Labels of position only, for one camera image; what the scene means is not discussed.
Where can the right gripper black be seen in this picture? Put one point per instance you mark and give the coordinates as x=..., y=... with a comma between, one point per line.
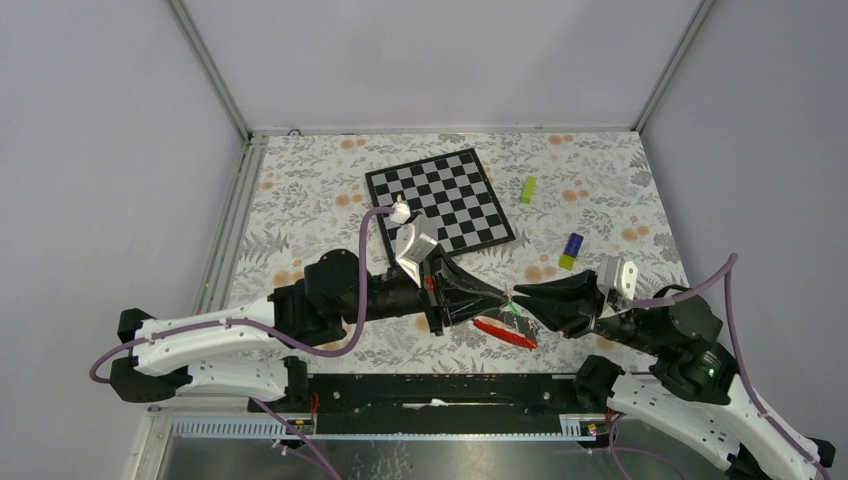
x=571, y=319

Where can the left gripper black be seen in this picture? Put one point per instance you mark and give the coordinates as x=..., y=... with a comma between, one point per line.
x=442, y=270

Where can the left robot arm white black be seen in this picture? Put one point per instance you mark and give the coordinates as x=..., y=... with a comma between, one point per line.
x=322, y=314

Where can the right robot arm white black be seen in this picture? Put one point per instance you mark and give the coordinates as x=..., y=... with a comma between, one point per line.
x=701, y=396

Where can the purple and green block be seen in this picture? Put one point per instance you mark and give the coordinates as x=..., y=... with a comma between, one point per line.
x=571, y=251

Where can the black grey chessboard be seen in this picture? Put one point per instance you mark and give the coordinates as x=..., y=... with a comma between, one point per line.
x=454, y=192

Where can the floral table mat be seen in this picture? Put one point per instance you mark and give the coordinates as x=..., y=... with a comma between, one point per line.
x=311, y=194

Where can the lime green block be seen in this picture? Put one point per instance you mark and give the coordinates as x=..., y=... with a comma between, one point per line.
x=528, y=190

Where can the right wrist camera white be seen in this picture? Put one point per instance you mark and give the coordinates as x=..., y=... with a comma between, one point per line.
x=618, y=275

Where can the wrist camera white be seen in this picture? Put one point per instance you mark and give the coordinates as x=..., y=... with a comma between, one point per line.
x=618, y=275
x=415, y=239

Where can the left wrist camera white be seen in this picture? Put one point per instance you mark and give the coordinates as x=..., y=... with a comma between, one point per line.
x=415, y=239

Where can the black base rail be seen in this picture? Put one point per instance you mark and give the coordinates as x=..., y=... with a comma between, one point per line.
x=448, y=404

